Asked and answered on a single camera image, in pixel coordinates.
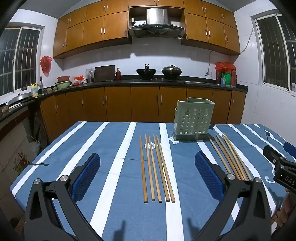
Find black kitchen countertop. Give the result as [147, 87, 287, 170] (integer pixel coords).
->
[0, 75, 248, 122]

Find person's right hand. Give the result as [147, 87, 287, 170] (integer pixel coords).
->
[271, 188, 295, 230]

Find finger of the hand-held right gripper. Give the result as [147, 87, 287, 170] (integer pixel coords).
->
[283, 141, 296, 161]
[263, 145, 285, 166]

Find steel range hood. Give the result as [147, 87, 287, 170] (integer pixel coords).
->
[128, 8, 186, 39]

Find clear plastic bag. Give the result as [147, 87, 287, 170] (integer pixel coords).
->
[85, 68, 96, 83]

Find metal pan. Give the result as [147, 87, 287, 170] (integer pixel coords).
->
[7, 93, 33, 106]

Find barred window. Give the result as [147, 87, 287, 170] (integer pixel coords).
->
[251, 13, 296, 93]
[0, 23, 44, 96]

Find red plastic bag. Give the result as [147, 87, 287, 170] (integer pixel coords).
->
[40, 56, 52, 77]
[215, 62, 236, 73]

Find blue white striped tablecloth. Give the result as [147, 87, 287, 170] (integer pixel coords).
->
[10, 121, 296, 241]

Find white basket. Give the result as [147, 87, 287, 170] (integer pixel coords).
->
[30, 139, 41, 156]

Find grey perforated chopstick holder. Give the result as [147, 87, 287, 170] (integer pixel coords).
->
[173, 98, 215, 142]

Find dark cutting board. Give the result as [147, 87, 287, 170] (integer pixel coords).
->
[94, 65, 115, 82]

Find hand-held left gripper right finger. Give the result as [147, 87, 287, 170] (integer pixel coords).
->
[193, 151, 271, 241]

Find wooden lower kitchen cabinets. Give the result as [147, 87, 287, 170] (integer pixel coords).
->
[38, 85, 247, 144]

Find green basin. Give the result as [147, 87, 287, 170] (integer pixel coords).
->
[55, 80, 72, 90]

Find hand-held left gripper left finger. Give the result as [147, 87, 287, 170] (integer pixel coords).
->
[24, 152, 103, 241]

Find black wok with lid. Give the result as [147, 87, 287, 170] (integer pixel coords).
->
[161, 65, 183, 77]

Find open black wok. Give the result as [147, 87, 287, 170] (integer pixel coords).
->
[136, 64, 157, 80]

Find gas stove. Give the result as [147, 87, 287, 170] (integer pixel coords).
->
[134, 77, 185, 83]

